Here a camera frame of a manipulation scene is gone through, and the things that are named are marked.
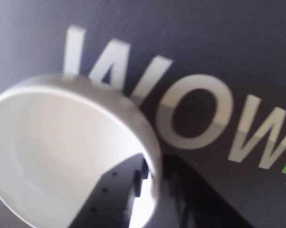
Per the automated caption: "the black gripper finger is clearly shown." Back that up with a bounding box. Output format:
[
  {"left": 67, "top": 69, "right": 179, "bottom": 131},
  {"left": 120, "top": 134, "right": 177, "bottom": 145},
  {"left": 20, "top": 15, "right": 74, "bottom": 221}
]
[
  {"left": 157, "top": 155, "right": 252, "bottom": 228},
  {"left": 69, "top": 153, "right": 155, "bottom": 228}
]

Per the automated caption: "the small white ceramic bowl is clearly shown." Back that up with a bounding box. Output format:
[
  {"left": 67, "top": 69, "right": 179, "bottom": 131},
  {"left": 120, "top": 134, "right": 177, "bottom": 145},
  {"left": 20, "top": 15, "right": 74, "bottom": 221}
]
[{"left": 0, "top": 73, "right": 163, "bottom": 228}]

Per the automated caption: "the grey mat with WOWROBO print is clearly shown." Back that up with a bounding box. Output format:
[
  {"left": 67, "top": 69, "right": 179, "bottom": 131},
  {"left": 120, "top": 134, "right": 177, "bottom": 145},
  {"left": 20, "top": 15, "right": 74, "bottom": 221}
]
[{"left": 0, "top": 0, "right": 286, "bottom": 228}]

